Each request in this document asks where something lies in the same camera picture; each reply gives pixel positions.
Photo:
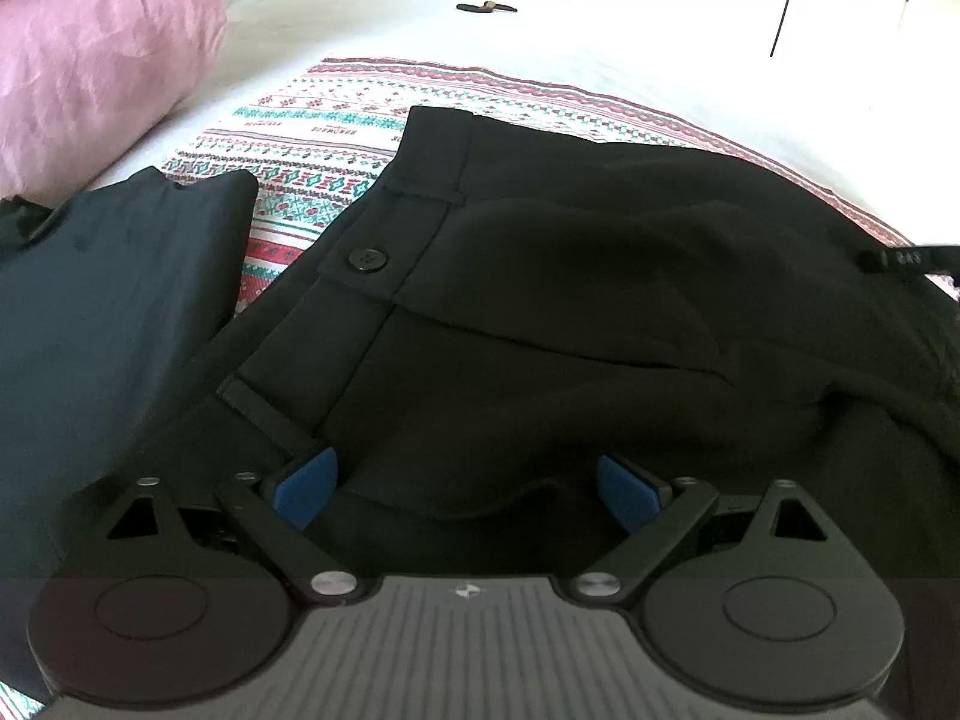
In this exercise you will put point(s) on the pink pillow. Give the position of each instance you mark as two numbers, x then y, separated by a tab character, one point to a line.
90	52

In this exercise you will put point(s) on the patterned striped blanket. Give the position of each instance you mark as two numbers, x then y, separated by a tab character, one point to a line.
315	142

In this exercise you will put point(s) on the folded dark blue garment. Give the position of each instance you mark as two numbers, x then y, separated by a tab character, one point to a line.
105	315

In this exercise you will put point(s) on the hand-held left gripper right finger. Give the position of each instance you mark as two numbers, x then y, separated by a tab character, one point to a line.
628	495

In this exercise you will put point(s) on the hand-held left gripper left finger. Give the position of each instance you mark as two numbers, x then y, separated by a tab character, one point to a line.
306	489

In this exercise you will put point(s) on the black pants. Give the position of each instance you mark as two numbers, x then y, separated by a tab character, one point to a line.
570	315

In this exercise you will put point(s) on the small dark brown object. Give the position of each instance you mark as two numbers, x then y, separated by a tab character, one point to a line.
487	7

